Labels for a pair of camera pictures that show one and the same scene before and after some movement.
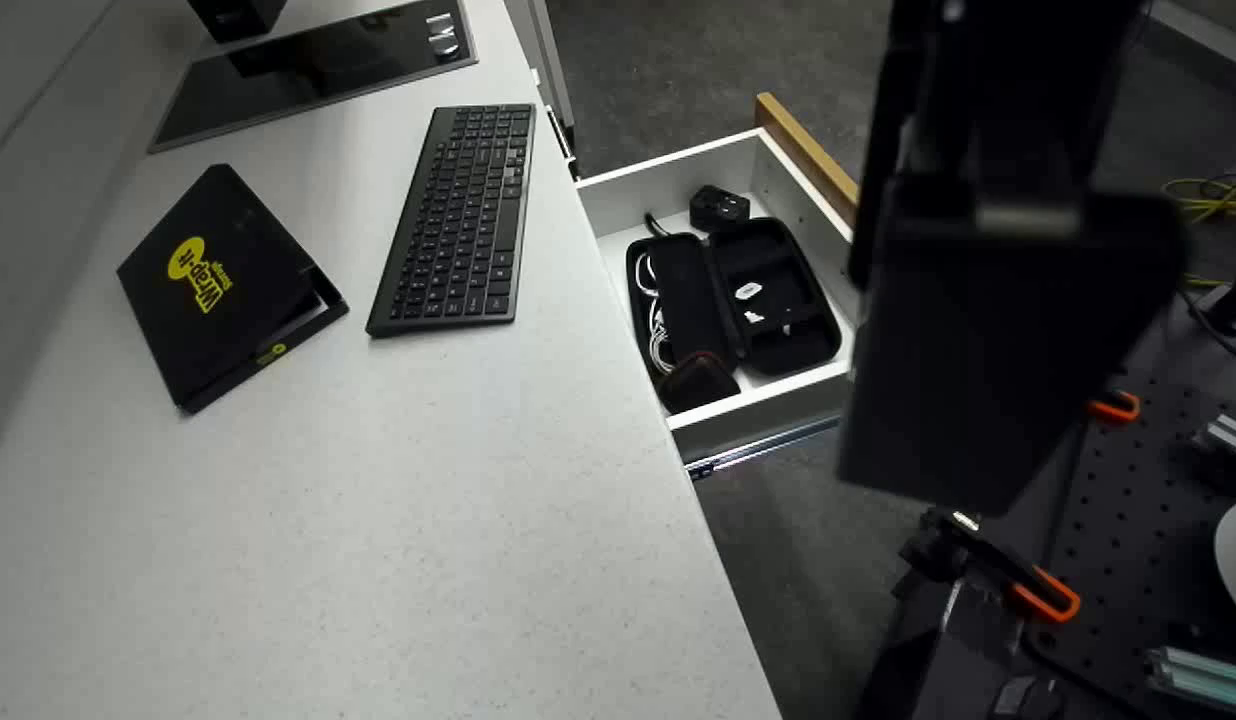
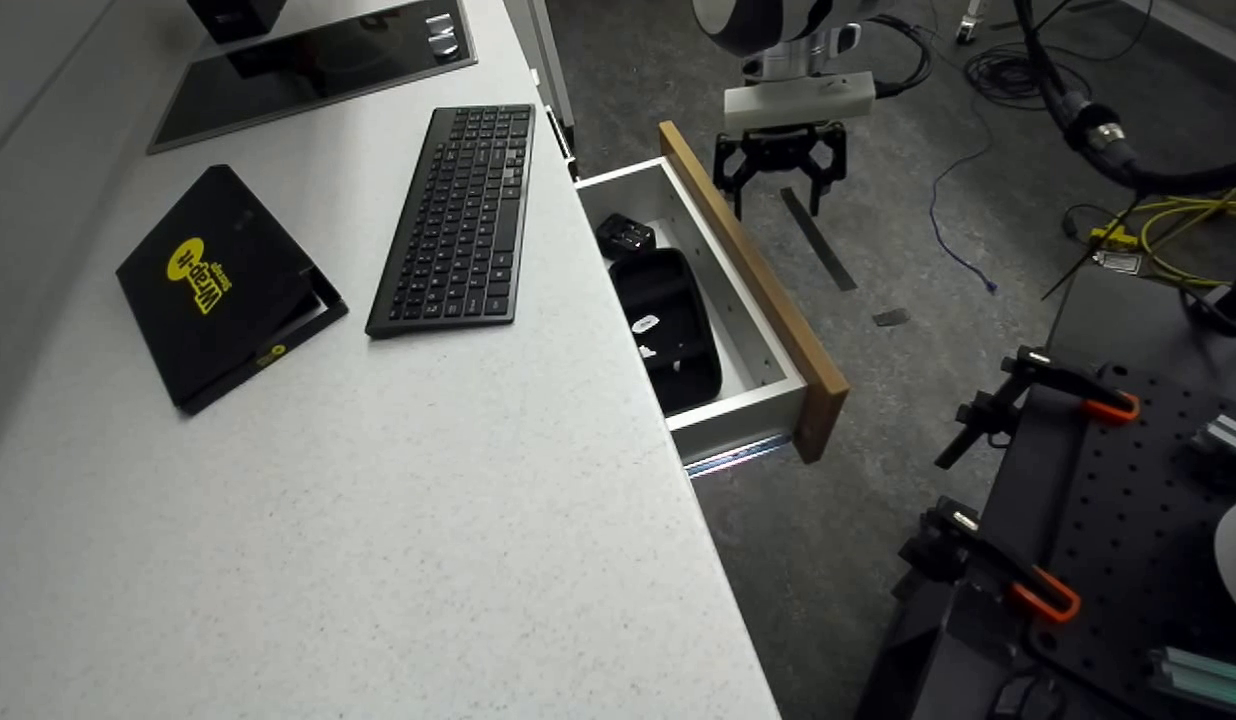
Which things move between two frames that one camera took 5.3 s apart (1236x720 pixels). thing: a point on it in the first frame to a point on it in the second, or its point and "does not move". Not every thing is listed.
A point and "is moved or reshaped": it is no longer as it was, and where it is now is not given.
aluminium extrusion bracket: (1235, 435) does not move
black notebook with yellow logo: (224, 294) does not move
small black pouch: (719, 207) to (620, 235)
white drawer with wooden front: (735, 275) is moved or reshaped
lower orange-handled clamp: (957, 540) does not move
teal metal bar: (1209, 676) does not move
